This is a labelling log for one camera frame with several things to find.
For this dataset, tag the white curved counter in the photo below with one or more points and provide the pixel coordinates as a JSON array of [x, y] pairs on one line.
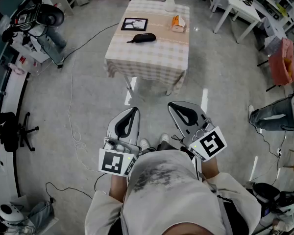
[[12, 94]]

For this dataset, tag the beige checked tablecloth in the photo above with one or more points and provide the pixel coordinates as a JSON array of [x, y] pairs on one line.
[[152, 57]]

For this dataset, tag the orange tissue pack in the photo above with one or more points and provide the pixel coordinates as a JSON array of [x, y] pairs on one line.
[[177, 23]]

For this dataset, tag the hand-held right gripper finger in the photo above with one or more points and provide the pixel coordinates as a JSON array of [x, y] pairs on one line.
[[178, 124], [201, 115]]

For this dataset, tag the person's right forearm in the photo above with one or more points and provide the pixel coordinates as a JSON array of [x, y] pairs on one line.
[[209, 170]]

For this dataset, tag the white vase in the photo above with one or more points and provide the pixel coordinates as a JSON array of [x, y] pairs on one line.
[[169, 4]]

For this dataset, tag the black framed antler picture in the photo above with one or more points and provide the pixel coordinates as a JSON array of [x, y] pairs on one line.
[[134, 24]]

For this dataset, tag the black glasses case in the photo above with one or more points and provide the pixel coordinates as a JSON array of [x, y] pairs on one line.
[[144, 37]]

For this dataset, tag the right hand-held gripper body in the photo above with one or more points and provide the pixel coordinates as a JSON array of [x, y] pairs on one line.
[[210, 143]]

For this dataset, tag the person's white shirt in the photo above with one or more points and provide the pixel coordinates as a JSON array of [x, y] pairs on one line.
[[161, 192]]

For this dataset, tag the person's white right shoe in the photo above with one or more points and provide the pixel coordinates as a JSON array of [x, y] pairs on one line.
[[164, 138]]

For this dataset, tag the black power adapter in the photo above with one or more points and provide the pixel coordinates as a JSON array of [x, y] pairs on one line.
[[60, 66]]

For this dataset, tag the pink plush toy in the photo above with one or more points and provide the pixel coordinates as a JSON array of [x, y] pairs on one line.
[[16, 68]]

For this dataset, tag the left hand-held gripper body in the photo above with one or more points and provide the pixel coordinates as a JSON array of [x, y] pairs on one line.
[[111, 161]]

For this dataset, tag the pink jacket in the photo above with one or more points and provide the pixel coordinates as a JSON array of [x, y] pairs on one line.
[[280, 62]]

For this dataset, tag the person's left forearm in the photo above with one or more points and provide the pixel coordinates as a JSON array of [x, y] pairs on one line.
[[117, 187]]

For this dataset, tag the person's white left shoe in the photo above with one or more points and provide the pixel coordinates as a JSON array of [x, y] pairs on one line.
[[144, 144]]

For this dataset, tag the row of clear water jugs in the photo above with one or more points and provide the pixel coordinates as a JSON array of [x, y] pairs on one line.
[[29, 66]]

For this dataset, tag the person's white shoe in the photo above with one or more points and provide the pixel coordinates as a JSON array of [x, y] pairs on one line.
[[144, 144], [164, 138]]

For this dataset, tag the black office chair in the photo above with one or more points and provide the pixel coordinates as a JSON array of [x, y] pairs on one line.
[[9, 133]]

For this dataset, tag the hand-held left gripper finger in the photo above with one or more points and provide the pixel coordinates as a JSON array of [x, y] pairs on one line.
[[137, 128], [112, 128]]

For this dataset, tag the white desk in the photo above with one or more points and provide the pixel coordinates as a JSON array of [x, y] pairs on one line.
[[237, 6]]

